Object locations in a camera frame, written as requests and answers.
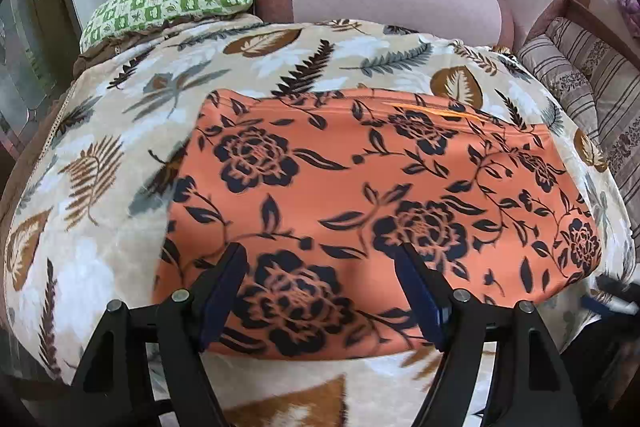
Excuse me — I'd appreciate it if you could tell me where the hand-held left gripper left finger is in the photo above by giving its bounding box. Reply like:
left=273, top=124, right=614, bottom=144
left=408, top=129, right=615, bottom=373
left=67, top=242, right=249, bottom=427

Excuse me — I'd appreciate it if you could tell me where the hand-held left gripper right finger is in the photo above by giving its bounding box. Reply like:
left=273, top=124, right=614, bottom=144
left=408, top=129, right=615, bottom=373
left=394, top=242, right=584, bottom=427

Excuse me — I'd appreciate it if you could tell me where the orange floral shirt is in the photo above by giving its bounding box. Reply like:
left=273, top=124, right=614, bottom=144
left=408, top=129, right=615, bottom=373
left=150, top=88, right=604, bottom=361

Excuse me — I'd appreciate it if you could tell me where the large striped cushion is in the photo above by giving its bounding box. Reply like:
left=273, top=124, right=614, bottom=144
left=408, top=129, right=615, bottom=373
left=545, top=17, right=640, bottom=249

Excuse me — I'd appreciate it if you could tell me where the leaf printed blanket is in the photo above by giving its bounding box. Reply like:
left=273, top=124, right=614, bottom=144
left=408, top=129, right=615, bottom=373
left=2, top=19, right=637, bottom=427

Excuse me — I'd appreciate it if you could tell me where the wooden door with glass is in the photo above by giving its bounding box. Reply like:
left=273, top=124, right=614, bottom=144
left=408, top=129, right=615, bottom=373
left=0, top=0, right=82, bottom=160

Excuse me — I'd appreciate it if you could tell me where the small striped cushion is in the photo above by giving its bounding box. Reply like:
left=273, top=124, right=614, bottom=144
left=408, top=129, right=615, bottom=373
left=515, top=34, right=599, bottom=108

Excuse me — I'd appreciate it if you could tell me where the pink sofa backrest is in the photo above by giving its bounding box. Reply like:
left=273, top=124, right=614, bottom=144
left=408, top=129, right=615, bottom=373
left=499, top=0, right=640, bottom=54

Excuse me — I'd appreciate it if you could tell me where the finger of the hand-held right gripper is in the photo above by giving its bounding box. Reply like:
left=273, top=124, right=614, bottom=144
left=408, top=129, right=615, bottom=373
left=581, top=297, right=632, bottom=315
left=594, top=274, right=627, bottom=296

